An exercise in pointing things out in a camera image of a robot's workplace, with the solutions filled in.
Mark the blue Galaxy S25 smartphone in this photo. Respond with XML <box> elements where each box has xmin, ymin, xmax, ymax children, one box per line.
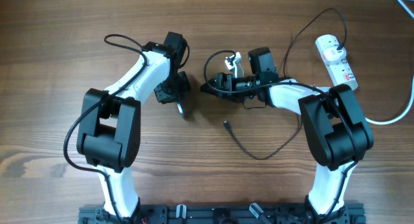
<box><xmin>177</xmin><ymin>102</ymin><xmax>186</xmax><ymax>118</ymax></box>

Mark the black USB charging cable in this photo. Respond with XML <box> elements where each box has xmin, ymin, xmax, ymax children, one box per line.
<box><xmin>223</xmin><ymin>7</ymin><xmax>348</xmax><ymax>161</ymax></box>

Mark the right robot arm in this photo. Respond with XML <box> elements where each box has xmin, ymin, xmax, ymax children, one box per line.
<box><xmin>201</xmin><ymin>47</ymin><xmax>374</xmax><ymax>223</ymax></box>

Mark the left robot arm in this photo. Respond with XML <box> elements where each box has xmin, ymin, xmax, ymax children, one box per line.
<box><xmin>74</xmin><ymin>32</ymin><xmax>190</xmax><ymax>223</ymax></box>

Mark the white charger plug adapter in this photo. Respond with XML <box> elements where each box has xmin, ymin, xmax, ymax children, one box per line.
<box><xmin>322</xmin><ymin>47</ymin><xmax>347</xmax><ymax>64</ymax></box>

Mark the white power strip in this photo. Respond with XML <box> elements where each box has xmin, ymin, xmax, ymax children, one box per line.
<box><xmin>315</xmin><ymin>34</ymin><xmax>358</xmax><ymax>90</ymax></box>

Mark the right camera black cable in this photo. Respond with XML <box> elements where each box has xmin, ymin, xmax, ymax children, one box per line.
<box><xmin>202</xmin><ymin>49</ymin><xmax>360</xmax><ymax>218</ymax></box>

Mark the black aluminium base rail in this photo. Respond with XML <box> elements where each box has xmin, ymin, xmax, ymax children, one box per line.
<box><xmin>78</xmin><ymin>203</ymin><xmax>367</xmax><ymax>224</ymax></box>

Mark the white power strip cord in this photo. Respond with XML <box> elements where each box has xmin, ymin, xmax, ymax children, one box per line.
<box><xmin>364</xmin><ymin>73</ymin><xmax>414</xmax><ymax>126</ymax></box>

